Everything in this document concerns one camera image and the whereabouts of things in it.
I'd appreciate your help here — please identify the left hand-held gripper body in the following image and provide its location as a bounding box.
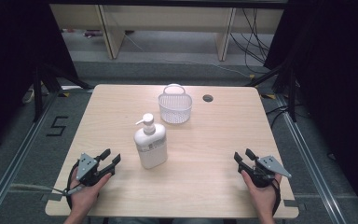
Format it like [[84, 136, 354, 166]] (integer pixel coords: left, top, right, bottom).
[[75, 152, 117, 188]]

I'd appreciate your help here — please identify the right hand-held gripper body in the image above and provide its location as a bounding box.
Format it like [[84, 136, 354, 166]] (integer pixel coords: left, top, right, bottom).
[[237, 155, 293, 189]]

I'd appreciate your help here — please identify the person's right hand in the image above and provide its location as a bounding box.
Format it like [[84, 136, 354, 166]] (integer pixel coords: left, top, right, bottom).
[[240, 169, 283, 218]]

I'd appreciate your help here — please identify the person's left hand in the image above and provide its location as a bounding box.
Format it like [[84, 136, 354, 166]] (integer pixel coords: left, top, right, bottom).
[[69, 172, 113, 219]]

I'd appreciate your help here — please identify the white pump soap bottle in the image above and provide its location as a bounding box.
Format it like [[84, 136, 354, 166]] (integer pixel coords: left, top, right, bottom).
[[132, 112, 169, 170]]

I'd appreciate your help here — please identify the black metal stand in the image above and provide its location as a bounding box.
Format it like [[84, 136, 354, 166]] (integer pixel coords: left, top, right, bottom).
[[32, 61, 95, 123], [244, 57, 298, 123]]

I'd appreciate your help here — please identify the white perforated plastic basket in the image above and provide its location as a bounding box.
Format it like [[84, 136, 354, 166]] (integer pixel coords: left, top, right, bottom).
[[158, 83, 194, 125]]

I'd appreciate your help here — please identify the black curtain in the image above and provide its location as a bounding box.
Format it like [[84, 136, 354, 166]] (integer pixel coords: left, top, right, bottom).
[[0, 0, 79, 158], [263, 0, 358, 223]]

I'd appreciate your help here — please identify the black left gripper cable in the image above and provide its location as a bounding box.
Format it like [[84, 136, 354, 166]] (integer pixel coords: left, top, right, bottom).
[[65, 161, 82, 210]]

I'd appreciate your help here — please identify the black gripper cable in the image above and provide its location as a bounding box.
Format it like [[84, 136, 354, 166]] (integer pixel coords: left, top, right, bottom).
[[270, 178, 282, 217], [65, 161, 82, 210]]

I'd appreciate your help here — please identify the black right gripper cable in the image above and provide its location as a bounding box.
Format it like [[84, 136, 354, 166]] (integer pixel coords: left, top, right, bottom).
[[270, 178, 282, 217]]

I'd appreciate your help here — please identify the black floor cable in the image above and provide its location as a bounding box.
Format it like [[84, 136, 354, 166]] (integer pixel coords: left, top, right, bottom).
[[265, 103, 293, 129]]

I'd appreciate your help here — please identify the metal floor rail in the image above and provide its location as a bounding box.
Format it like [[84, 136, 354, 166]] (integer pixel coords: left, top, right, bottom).
[[0, 89, 62, 224], [274, 92, 350, 224]]

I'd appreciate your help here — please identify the grey left gripper cable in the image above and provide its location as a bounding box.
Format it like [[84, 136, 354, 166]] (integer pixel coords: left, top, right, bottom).
[[0, 182, 84, 196]]

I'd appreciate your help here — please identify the bundle of black floor cables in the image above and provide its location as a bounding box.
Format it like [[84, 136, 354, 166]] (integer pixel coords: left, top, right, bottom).
[[228, 7, 272, 75]]

